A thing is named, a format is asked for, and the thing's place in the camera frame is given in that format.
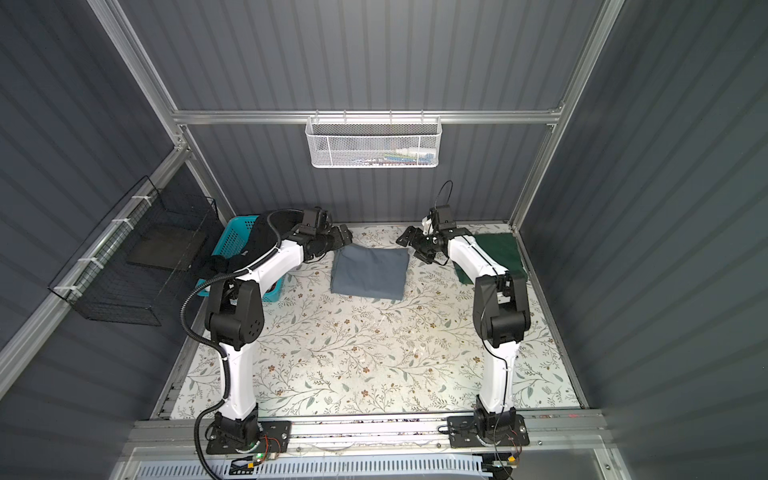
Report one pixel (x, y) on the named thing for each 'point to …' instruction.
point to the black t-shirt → (268, 230)
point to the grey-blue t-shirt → (371, 272)
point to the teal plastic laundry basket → (230, 241)
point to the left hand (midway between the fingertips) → (341, 237)
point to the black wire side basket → (139, 278)
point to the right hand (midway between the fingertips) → (407, 247)
